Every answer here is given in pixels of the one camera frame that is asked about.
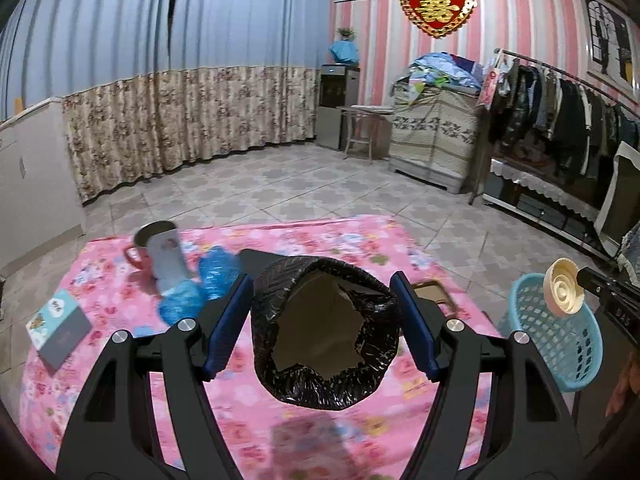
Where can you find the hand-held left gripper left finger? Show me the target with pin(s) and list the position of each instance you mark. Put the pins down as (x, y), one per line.
(230, 325)

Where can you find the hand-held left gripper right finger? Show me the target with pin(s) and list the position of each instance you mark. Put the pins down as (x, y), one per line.
(415, 325)

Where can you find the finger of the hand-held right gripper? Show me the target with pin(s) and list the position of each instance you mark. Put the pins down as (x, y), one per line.
(612, 300)

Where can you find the cream plastic lid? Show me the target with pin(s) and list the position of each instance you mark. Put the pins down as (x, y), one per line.
(564, 287)

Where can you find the light blue plastic basket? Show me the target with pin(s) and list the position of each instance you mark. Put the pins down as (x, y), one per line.
(545, 345)

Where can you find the person's right forearm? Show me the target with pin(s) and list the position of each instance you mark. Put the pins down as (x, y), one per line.
(625, 387)

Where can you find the brown phone case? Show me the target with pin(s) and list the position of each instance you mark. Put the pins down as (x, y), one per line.
(434, 287)

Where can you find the blue plastic bag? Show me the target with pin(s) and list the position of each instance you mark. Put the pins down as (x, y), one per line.
(215, 270)

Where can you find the red mug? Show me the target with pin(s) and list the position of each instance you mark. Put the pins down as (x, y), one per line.
(135, 255)

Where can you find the pink floral tablecloth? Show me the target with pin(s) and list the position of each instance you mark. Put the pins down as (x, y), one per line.
(310, 237)

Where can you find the low bench with lace cloth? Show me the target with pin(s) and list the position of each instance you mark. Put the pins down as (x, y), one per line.
(535, 190)

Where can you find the light blue box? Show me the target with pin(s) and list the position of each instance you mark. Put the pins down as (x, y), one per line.
(57, 327)

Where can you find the cloth covered cabinet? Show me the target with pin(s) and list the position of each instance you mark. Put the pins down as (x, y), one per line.
(432, 135)

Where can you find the clothes rack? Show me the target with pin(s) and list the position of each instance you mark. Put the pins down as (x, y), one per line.
(550, 110)

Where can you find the small stool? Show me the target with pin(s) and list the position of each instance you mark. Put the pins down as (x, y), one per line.
(362, 127)

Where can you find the grey water dispenser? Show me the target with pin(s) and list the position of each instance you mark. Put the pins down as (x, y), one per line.
(337, 105)

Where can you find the white cabinet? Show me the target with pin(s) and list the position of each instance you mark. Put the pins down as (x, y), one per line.
(35, 185)

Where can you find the blue curtain with floral band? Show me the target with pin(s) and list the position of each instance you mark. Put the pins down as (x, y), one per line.
(175, 85)

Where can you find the pile of clothes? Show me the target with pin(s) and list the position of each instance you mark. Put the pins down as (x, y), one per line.
(442, 72)

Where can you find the small potted plant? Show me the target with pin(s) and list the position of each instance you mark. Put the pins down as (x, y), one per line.
(346, 34)

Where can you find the framed wall picture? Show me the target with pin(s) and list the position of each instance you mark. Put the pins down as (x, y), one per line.
(607, 40)

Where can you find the red heart wall decoration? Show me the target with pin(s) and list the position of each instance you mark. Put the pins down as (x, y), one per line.
(436, 5)

